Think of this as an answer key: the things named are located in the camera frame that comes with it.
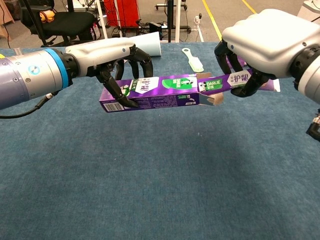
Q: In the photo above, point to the mint green brush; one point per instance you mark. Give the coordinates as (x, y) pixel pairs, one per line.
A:
(196, 63)

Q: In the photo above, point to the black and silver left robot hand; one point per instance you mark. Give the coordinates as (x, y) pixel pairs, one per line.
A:
(105, 53)

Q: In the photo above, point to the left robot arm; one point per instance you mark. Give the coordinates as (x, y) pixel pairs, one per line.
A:
(25, 77)

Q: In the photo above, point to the white power strip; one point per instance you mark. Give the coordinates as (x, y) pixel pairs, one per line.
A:
(198, 21)

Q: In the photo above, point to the black office chair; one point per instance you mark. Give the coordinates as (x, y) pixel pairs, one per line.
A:
(70, 22)

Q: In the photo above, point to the white machine housing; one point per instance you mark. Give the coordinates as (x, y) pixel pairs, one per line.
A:
(312, 8)

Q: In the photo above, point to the white metal frame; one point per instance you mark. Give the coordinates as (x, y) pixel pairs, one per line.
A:
(103, 22)

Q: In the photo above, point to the white upright post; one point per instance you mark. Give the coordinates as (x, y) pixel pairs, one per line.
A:
(177, 20)

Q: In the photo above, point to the light blue plastic cup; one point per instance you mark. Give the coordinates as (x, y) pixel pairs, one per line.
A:
(152, 43)

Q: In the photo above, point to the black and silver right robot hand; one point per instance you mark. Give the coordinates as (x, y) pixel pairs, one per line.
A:
(270, 40)

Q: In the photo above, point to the red cabinet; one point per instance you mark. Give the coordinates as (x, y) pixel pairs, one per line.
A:
(122, 12)

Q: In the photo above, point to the orange plush toy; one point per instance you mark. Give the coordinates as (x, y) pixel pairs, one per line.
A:
(47, 16)

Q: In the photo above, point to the purple toothpaste box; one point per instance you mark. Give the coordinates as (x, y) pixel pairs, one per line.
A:
(162, 95)

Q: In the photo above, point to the purple toothpaste tube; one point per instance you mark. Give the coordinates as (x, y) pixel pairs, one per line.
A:
(225, 81)

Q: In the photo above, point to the blue table mat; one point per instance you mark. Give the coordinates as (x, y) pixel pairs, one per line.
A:
(160, 175)

